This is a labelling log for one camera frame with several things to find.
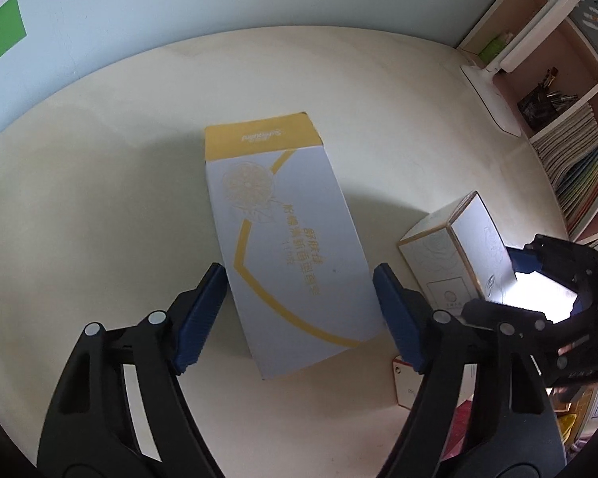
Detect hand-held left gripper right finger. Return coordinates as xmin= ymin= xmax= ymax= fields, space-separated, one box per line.
xmin=373 ymin=263 xmax=567 ymax=478

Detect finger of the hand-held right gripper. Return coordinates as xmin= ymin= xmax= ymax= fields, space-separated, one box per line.
xmin=507 ymin=233 xmax=598 ymax=296
xmin=460 ymin=298 xmax=555 ymax=338

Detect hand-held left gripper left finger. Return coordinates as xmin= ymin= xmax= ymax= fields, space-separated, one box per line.
xmin=36 ymin=261 xmax=229 ymax=478

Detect small white red-trimmed box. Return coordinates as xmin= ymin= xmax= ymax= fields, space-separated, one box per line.
xmin=393 ymin=356 xmax=420 ymax=407

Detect tall white gold-trimmed box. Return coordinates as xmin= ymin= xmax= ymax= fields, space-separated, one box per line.
xmin=397 ymin=190 xmax=518 ymax=319

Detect yellow and white box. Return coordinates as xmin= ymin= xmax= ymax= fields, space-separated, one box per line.
xmin=203 ymin=112 xmax=387 ymax=382

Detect row of magazines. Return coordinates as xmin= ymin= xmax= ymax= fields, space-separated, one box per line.
xmin=532 ymin=104 xmax=598 ymax=240

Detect white desk lamp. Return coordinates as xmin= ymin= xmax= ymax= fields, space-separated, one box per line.
xmin=461 ymin=0 xmax=584 ymax=137

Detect dark small shelf items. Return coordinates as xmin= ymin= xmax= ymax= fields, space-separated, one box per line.
xmin=517 ymin=67 xmax=579 ymax=120

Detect wooden bookshelf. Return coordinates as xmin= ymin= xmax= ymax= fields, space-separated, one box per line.
xmin=458 ymin=0 xmax=598 ymax=245

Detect teal storage basket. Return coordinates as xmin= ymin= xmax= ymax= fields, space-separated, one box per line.
xmin=528 ymin=0 xmax=598 ymax=75

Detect green striped wall poster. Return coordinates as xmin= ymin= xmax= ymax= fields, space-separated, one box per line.
xmin=0 ymin=0 xmax=28 ymax=75

